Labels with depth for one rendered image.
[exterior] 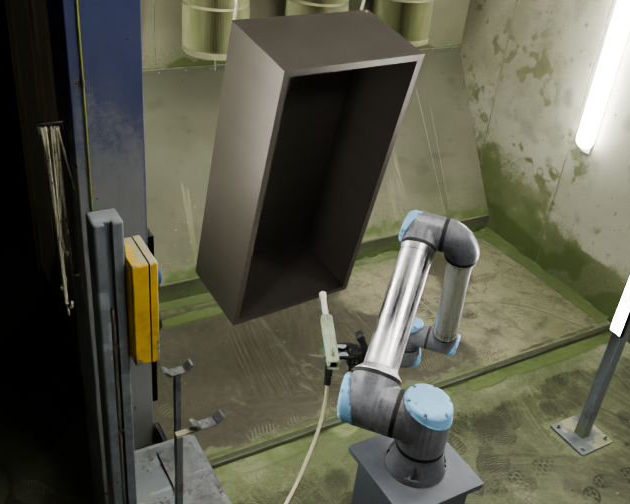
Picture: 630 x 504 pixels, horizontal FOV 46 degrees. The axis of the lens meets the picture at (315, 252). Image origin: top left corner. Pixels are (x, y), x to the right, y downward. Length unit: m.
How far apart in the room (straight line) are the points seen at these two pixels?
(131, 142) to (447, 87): 3.20
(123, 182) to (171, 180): 1.92
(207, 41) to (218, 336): 1.44
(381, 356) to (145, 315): 0.92
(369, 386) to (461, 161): 2.84
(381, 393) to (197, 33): 2.10
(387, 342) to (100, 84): 1.11
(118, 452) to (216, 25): 2.31
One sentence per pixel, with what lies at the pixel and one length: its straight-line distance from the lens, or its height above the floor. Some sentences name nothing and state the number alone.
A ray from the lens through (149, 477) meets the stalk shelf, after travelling 2.10.
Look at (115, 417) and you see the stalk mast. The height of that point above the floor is 1.13.
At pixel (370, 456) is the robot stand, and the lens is 2.39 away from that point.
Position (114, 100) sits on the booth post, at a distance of 1.92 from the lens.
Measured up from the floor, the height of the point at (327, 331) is 0.59.
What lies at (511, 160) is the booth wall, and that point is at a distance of 4.74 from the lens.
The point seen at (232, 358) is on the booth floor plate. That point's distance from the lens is 3.61.
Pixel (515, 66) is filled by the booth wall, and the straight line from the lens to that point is 4.66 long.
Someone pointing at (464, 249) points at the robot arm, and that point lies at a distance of 2.44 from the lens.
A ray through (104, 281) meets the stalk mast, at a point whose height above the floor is 1.51.
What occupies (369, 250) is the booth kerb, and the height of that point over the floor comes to 0.10.
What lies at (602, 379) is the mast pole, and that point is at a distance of 3.45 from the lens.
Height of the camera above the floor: 2.37
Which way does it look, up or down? 31 degrees down
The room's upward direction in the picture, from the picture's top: 6 degrees clockwise
